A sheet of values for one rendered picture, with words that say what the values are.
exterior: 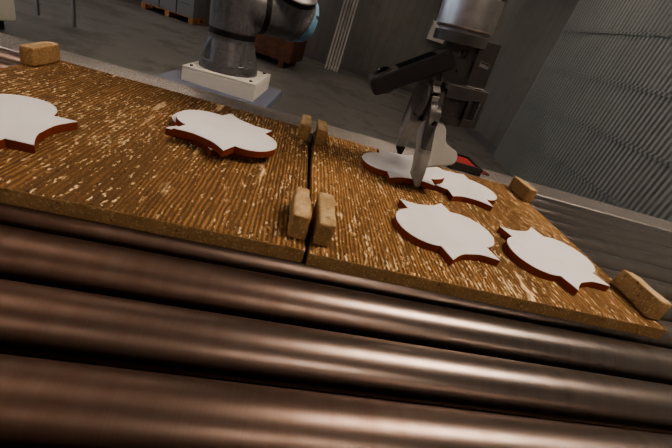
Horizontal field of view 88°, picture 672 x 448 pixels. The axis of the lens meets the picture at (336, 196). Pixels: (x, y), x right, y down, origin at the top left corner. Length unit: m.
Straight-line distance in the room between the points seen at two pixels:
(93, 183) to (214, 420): 0.23
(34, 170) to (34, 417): 0.21
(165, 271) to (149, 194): 0.08
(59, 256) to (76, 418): 0.12
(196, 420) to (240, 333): 0.06
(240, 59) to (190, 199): 0.66
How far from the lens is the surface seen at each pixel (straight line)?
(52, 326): 0.28
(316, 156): 0.51
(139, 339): 0.26
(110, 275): 0.31
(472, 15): 0.50
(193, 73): 0.97
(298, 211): 0.31
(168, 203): 0.34
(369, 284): 0.35
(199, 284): 0.29
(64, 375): 0.25
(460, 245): 0.41
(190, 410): 0.23
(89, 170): 0.39
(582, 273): 0.52
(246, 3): 0.96
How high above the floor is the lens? 1.12
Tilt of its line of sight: 26 degrees down
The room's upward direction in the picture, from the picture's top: 19 degrees clockwise
